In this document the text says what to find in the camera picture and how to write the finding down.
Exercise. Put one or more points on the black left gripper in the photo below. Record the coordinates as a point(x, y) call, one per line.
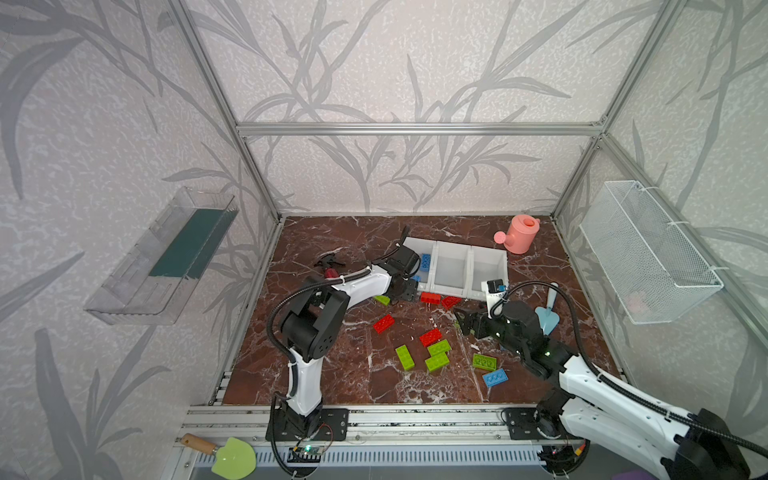
point(411, 285)

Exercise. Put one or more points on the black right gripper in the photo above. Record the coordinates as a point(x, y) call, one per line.
point(480, 324)

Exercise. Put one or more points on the blue lego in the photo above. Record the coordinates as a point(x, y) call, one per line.
point(425, 263)
point(495, 378)

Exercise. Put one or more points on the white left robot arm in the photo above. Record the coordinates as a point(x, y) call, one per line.
point(305, 325)

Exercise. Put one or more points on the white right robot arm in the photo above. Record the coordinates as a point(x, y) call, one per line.
point(589, 403)

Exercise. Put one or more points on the red lego by bin right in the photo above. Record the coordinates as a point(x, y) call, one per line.
point(449, 302)

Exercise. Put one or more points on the red lego by bin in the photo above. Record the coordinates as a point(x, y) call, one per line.
point(430, 298)
point(449, 302)

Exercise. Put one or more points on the red lego by bin left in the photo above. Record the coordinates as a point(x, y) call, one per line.
point(430, 298)

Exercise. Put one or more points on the white three-compartment bin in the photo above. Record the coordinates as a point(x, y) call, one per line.
point(458, 269)

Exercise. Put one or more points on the red lego left centre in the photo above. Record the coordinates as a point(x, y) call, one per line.
point(383, 324)

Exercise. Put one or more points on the green lego long left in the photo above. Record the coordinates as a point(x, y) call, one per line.
point(405, 358)

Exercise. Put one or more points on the light blue trowel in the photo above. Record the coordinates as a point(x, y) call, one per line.
point(548, 319)

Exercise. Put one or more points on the pink watering can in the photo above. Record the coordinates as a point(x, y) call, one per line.
point(520, 235)

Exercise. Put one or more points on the right controller board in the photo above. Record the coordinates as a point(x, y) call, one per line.
point(564, 457)

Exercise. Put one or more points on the controller board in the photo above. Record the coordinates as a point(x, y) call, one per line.
point(307, 453)
point(564, 457)

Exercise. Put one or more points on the left controller board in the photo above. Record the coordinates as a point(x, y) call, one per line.
point(307, 453)

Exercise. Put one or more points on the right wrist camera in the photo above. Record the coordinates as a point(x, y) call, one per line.
point(494, 291)

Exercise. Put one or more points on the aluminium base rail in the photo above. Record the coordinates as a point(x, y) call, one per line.
point(394, 424)

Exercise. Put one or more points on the white wire mesh basket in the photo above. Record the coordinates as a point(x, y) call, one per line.
point(655, 270)

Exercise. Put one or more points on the clear wall shelf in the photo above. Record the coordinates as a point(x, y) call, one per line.
point(157, 277)

